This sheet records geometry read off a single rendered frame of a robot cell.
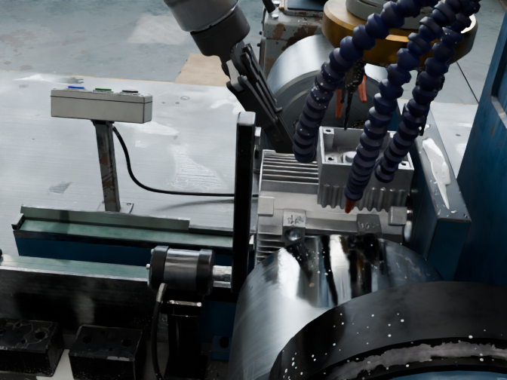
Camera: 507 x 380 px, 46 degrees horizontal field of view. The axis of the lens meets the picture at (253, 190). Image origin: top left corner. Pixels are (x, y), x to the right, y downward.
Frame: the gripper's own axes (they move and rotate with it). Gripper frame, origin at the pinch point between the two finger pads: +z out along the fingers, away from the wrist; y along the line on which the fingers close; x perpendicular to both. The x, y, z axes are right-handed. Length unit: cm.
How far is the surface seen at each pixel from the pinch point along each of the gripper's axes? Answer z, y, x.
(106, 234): 3.2, -2.0, 33.7
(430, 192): 7.0, -15.4, -17.8
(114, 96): -11.7, 17.2, 27.9
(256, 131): -11.6, -19.5, -3.6
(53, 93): -16.8, 17.0, 37.5
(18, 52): 9, 278, 205
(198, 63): 58, 246, 92
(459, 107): 52, 80, -28
